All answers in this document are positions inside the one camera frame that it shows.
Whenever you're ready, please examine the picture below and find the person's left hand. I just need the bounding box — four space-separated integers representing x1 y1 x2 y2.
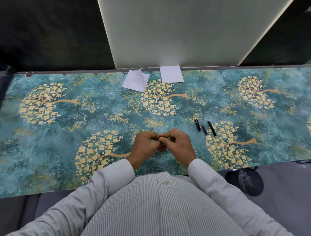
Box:
126 131 162 171

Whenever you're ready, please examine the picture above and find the person's right hand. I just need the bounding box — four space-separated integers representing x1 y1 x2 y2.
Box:
159 128 197 169

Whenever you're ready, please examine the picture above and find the black pen barrel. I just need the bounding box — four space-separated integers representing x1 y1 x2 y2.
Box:
207 120 218 138

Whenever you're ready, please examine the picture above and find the person's left forearm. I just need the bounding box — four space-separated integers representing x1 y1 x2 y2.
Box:
5 158 136 236

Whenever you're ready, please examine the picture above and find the person's right forearm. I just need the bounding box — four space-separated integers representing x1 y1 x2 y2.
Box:
187 158 294 236

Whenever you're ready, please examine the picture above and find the person's striped shirt torso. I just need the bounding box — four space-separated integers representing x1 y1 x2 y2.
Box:
80 171 248 236

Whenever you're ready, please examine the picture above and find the creased white paper square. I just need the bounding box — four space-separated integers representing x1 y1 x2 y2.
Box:
121 69 150 93

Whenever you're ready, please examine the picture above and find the black waste bin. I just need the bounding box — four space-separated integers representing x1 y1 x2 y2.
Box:
225 167 265 197

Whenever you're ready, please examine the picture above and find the teal floral table cover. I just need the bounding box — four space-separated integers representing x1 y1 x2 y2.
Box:
0 67 311 199

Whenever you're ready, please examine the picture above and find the frosted white light panel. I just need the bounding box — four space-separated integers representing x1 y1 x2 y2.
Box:
97 0 294 69

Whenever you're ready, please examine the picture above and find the black wrapped metal frame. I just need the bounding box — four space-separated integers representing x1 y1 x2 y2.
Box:
0 64 16 107

